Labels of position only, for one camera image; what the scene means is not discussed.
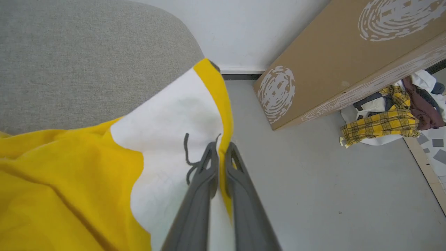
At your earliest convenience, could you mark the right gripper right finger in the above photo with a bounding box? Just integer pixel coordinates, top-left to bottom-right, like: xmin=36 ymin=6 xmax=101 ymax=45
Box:
xmin=224 ymin=142 xmax=283 ymax=251

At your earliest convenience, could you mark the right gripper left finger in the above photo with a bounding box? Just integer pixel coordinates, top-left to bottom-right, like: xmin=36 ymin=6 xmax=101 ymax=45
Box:
xmin=161 ymin=141 xmax=220 ymax=251

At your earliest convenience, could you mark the yellow printed t-shirt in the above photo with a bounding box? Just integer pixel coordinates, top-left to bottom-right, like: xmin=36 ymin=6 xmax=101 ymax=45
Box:
xmin=0 ymin=58 xmax=234 ymax=251

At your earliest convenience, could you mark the yellow plaid garment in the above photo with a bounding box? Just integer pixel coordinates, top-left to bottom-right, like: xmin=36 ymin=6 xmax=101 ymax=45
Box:
xmin=340 ymin=85 xmax=420 ymax=149

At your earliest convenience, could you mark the dark grey garment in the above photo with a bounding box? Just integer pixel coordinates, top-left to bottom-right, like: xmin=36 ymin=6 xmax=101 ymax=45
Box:
xmin=353 ymin=91 xmax=394 ymax=113

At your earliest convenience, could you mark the maroon garment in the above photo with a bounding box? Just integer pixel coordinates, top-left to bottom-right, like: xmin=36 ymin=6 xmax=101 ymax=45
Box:
xmin=402 ymin=77 xmax=446 ymax=131

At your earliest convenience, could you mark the brown cardboard box white print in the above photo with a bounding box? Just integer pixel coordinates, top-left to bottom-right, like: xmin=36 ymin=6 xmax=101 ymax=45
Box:
xmin=253 ymin=0 xmax=446 ymax=131

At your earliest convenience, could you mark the grey fabric sofa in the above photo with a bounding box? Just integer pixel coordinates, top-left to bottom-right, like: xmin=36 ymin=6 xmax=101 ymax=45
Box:
xmin=0 ymin=0 xmax=205 ymax=136

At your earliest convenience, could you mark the pile of mixed clothes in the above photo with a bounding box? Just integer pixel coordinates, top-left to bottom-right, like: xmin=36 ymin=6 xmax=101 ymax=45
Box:
xmin=340 ymin=70 xmax=446 ymax=147

